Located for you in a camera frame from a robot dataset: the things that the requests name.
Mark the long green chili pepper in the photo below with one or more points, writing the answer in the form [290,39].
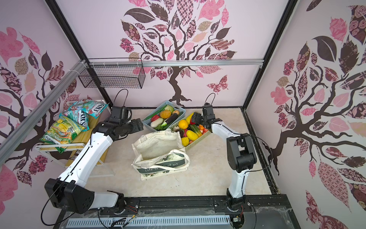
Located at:
[156,112]

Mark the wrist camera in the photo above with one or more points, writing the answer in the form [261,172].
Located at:
[208,112]
[120,115]

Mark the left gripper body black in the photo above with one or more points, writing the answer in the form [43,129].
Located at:
[136,126]

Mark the black wire wall basket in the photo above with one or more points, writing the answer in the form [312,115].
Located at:
[114,73]

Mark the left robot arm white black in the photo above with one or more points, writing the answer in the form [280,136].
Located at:
[68,191]

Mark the fox's candy bag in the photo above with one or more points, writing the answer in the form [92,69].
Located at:
[90,107]
[78,116]

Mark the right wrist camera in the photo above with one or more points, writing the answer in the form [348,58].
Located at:
[208,112]

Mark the white wooden shelf rack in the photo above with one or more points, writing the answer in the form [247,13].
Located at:
[65,154]

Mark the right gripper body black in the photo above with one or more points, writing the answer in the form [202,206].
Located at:
[200,119]

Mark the yellow corn cob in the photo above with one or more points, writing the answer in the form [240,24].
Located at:
[188,119]

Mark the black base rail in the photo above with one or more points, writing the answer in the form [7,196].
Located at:
[258,211]

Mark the wrinkled yellow orange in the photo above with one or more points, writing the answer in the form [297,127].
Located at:
[183,124]

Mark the yellow bell pepper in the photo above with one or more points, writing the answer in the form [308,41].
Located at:
[185,141]

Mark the white slotted cable duct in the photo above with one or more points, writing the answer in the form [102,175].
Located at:
[147,222]

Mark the yellow lemon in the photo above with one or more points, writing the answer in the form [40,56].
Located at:
[191,135]

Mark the green papaya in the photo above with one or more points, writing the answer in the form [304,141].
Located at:
[196,130]

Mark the blue plastic basket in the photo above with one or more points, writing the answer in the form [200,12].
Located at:
[159,128]

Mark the white radish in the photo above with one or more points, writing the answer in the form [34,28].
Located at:
[157,122]

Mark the green cabbage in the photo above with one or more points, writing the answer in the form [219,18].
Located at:
[169,108]

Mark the green plastic basket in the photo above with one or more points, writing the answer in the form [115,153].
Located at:
[182,134]

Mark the Fox's candy bag lower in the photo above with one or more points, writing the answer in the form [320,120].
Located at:
[78,116]

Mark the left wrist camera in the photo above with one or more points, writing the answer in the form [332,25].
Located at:
[120,115]

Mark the green yellow snack bag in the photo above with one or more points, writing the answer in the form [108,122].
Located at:
[63,131]

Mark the cream canvas grocery tote bag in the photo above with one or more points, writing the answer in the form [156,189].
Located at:
[159,153]

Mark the Fox's candy bag upper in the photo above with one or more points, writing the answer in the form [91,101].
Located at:
[90,107]

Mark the purple eggplant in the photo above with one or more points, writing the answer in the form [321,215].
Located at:
[170,120]

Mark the red bell pepper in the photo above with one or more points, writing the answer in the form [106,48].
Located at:
[155,117]

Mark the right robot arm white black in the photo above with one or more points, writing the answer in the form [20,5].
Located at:
[241,156]

